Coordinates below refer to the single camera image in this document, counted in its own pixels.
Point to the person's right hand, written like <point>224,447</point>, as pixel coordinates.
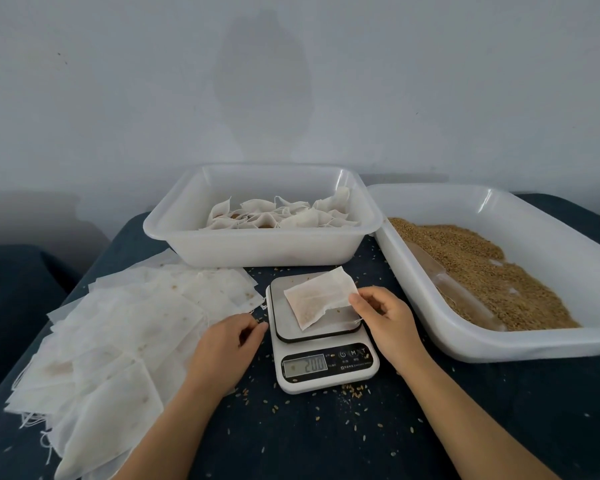
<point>390,325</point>

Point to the person's left hand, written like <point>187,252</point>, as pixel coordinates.
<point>225,355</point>

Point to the white tray of grain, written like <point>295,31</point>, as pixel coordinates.
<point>430,315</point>

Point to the clear plastic scoop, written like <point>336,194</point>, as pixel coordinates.
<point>450,285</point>

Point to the white mesh bag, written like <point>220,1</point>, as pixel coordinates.
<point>320,295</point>

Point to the pile of white bags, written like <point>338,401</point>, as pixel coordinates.
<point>120,365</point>

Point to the white plastic tub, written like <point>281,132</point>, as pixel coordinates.
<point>240,247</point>

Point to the brown grain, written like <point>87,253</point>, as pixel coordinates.
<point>510,275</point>

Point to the person's left forearm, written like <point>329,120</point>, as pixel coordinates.
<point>165,445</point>

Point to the person's right forearm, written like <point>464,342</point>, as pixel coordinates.
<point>475,430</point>

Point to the white digital kitchen scale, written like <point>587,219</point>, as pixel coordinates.
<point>320,360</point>

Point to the dark blue tablecloth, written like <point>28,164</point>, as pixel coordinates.
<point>480,425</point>
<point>15,315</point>

